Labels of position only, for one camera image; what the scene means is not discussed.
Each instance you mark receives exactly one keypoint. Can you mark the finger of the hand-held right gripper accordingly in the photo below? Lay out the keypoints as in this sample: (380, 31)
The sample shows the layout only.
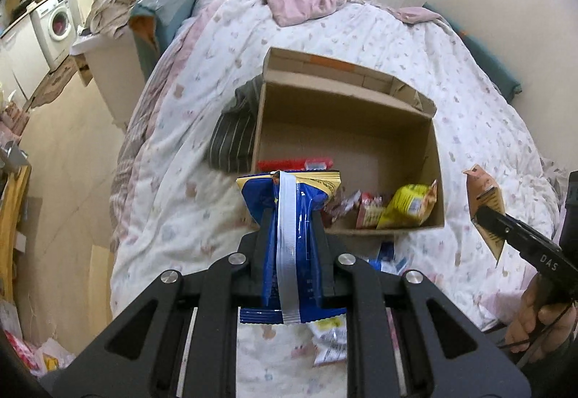
(505, 226)

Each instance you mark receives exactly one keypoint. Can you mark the tan snack packet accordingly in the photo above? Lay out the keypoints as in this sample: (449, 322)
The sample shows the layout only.
(490, 195)

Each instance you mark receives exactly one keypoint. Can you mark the white blue snack bag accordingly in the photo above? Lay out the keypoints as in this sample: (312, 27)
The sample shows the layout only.
(386, 254)

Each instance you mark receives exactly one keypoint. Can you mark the white kitchen cabinet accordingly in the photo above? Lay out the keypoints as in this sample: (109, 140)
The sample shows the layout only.
(22, 55)

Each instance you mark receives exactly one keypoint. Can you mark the white washing machine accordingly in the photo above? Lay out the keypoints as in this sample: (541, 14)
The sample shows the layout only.
(56, 25)

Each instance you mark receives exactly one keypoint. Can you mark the white side cabinet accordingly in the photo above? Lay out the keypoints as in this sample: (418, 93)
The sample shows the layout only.
(117, 77)

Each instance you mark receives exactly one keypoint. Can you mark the dark striped cloth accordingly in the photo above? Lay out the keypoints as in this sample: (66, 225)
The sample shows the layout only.
(232, 136)

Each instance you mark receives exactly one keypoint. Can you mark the grey metal clamp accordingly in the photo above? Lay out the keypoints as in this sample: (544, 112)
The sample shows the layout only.
(13, 156)

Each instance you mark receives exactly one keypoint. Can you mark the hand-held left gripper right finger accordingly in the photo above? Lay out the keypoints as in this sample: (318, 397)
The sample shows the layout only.
(332, 262)

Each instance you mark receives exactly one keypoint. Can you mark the red green snack packet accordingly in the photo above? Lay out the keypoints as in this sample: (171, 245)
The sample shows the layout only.
(370, 213)

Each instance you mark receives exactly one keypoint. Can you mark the teal cushion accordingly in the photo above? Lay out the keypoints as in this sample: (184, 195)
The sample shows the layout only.
(492, 64)

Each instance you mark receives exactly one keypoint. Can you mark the teal orange folded blanket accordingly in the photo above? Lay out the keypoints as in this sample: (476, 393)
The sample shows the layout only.
(167, 9)

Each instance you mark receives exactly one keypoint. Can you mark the dark red snack packet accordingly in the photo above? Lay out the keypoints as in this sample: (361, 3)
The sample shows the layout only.
(341, 208)

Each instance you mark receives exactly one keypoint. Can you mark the person's right hand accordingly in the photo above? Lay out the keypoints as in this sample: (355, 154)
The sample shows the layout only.
(528, 321)

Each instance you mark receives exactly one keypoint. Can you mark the white plastic bag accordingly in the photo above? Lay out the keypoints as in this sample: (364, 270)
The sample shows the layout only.
(54, 355)

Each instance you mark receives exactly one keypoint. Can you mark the brown cardboard box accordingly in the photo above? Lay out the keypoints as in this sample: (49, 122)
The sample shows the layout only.
(325, 127)

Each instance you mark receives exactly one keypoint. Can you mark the red snack bag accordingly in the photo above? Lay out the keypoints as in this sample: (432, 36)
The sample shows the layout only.
(289, 164)

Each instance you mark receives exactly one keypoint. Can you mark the patterned floor rug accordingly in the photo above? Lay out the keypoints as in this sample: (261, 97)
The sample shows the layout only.
(54, 84)

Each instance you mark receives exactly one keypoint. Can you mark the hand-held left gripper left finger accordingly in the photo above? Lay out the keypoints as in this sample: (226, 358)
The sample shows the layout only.
(255, 253)

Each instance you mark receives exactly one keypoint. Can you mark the pink bed sheet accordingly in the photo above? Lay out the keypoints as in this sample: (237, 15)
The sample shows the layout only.
(293, 5)

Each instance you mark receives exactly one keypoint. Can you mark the yellow wooden rack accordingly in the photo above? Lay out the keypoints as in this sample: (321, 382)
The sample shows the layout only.
(13, 217)

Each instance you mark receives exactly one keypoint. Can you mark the white yellow snack packet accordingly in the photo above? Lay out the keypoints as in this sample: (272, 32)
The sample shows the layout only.
(329, 341)

